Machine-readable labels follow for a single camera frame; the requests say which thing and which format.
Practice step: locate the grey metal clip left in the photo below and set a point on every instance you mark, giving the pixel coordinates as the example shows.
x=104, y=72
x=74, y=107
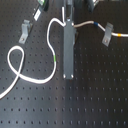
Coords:
x=26, y=28

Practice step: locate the dark fixture top right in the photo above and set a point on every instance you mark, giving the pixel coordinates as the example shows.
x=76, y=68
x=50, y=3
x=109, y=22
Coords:
x=92, y=3

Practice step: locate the grey metal clip right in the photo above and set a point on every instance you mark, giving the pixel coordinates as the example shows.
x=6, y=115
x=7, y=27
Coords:
x=108, y=34

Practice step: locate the grey elongated gripper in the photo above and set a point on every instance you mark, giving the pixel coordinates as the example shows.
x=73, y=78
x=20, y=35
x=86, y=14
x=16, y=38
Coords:
x=69, y=40

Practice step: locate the grey metal clip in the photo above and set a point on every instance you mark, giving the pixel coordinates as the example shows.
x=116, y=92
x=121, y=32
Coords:
x=26, y=28
x=108, y=34

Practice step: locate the white label block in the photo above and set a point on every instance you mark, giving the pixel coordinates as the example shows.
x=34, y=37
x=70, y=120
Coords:
x=37, y=14

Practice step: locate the dark fixture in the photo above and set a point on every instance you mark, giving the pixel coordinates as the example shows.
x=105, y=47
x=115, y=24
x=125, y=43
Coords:
x=43, y=3
x=92, y=3

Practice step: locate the dark fixture top left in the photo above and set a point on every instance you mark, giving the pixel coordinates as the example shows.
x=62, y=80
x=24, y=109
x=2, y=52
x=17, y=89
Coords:
x=43, y=3

